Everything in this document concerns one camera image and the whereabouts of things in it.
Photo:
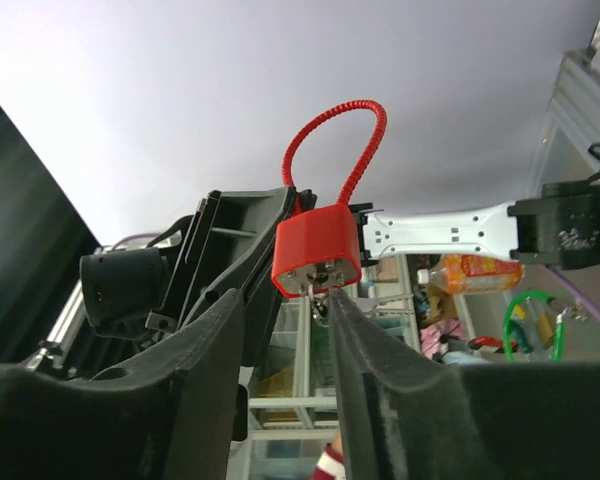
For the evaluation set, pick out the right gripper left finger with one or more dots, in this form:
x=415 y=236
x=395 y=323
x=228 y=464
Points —
x=165 y=413

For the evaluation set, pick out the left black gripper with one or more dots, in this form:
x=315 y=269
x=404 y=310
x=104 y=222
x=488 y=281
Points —
x=142 y=296

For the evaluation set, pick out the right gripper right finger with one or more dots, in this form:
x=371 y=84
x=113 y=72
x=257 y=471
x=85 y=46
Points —
x=404 y=416

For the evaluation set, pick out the red cable padlock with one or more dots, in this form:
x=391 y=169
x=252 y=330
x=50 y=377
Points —
x=317 y=250

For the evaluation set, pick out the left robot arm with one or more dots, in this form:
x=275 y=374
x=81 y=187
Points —
x=560 y=228

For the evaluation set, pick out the orange snack packet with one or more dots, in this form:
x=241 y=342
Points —
x=472 y=274

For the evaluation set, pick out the green cable lock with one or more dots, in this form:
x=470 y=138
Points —
x=534 y=327

